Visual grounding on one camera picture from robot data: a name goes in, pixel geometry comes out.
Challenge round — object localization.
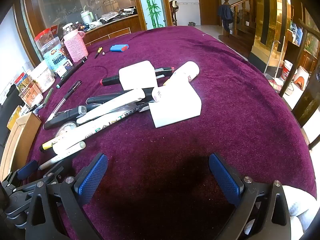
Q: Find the dark blue jacket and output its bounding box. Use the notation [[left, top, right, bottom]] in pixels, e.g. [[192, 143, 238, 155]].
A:
[[217, 4, 235, 33]]

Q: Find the white and orange stool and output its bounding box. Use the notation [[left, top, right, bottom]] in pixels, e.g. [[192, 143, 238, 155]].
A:
[[294, 66, 311, 91]]

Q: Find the wooden staircase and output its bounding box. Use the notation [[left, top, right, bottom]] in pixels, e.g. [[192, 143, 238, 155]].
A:
[[218, 0, 258, 57]]

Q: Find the green pen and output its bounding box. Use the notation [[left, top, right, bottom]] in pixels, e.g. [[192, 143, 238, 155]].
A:
[[43, 87, 54, 105]]

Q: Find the person's light grey clothing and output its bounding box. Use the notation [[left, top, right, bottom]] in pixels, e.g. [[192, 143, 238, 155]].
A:
[[282, 185, 318, 234]]

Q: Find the clear jar with red lid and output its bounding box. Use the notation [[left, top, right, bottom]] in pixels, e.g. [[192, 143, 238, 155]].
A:
[[34, 29, 61, 53]]

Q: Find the orange print box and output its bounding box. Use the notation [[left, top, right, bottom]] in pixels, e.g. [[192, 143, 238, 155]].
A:
[[18, 80, 44, 108]]

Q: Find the blue and red box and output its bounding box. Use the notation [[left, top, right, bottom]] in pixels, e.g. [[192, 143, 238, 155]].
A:
[[110, 44, 130, 53]]

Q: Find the purple velvet tablecloth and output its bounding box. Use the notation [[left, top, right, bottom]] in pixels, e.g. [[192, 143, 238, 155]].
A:
[[27, 26, 317, 240]]

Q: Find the long black pen teal tip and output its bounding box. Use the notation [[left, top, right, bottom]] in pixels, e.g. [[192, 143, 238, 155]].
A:
[[56, 56, 88, 89]]

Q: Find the bamboo print glass panel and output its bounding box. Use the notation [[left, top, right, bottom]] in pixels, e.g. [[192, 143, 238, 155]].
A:
[[136, 0, 167, 30]]

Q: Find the brown cardboard box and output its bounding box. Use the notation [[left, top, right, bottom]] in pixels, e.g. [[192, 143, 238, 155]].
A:
[[0, 112, 42, 182]]

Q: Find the large white pen holder box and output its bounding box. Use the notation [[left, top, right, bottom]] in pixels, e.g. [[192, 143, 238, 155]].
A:
[[149, 80, 202, 129]]

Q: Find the white bucket with red label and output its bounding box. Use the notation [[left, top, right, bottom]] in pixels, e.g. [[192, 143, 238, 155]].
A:
[[280, 60, 298, 82]]

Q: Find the long handled dustpan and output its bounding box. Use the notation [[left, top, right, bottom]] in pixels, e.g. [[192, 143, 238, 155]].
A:
[[264, 40, 284, 92]]

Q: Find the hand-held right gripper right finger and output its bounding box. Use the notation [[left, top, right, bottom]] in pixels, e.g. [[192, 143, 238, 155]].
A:
[[209, 152, 292, 240]]

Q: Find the black gel pen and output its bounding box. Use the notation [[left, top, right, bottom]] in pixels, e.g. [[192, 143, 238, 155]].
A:
[[47, 80, 83, 120]]

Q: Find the black marker with grey cap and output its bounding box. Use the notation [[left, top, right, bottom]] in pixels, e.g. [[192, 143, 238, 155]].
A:
[[43, 104, 88, 130]]

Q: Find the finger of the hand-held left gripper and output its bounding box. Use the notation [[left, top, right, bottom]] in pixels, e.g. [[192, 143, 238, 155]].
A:
[[39, 159, 73, 184], [17, 159, 39, 181]]

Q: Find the metal pot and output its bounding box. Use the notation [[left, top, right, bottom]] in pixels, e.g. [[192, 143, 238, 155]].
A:
[[284, 81, 295, 96]]

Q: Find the wooden counter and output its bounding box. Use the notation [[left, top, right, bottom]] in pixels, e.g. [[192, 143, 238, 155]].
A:
[[81, 14, 142, 45]]

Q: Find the bottle with pink knit sleeve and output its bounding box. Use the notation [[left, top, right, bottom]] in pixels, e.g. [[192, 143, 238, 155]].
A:
[[62, 23, 89, 63]]

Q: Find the white paint marker yellow cap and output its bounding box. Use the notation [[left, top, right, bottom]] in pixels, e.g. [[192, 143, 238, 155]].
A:
[[41, 109, 142, 153]]

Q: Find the gold mirrored pillar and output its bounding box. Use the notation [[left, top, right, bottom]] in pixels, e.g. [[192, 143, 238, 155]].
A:
[[250, 0, 293, 73]]

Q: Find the blue label plastic jar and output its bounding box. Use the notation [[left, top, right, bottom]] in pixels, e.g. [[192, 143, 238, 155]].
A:
[[40, 37, 68, 73]]

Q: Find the small white pen holder box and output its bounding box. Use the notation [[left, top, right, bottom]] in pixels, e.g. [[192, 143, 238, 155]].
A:
[[118, 60, 158, 91]]

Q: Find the wooden door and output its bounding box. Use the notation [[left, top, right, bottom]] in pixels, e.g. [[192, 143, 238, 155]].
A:
[[196, 0, 222, 26]]

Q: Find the black marker with pink end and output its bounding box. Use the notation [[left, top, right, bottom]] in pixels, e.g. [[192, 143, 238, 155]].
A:
[[140, 87, 163, 112]]

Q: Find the white plastic bottle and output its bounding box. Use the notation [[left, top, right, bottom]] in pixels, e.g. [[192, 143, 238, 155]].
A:
[[163, 61, 200, 86]]

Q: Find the thin silver marker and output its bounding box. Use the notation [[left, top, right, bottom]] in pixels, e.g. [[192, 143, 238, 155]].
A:
[[38, 152, 77, 171]]

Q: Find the short white capped pen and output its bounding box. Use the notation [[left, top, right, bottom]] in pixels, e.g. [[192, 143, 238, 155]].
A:
[[52, 141, 86, 155]]

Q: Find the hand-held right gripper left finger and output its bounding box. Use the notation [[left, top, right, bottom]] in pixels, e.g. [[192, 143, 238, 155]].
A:
[[26, 152, 109, 240]]

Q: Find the white thermos jug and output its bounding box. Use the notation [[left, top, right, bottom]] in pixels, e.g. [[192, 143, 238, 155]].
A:
[[80, 10, 94, 25]]

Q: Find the dark wooden chair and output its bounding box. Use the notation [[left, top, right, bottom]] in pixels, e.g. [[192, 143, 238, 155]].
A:
[[278, 18, 320, 151]]

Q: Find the round metal tin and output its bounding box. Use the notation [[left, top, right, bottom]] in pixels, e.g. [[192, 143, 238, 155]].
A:
[[55, 121, 79, 138]]

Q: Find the etched glass partition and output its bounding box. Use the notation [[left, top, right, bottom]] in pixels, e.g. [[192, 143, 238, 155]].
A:
[[21, 0, 141, 39]]

